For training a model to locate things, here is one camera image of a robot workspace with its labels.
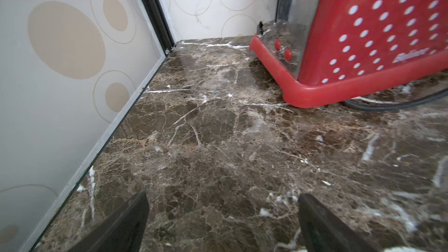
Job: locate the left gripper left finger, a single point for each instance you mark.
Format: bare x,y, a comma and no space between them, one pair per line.
122,231

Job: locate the red polka dot toaster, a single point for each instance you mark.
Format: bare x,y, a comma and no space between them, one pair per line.
352,48

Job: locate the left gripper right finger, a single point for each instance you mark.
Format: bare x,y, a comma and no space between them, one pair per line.
323,231

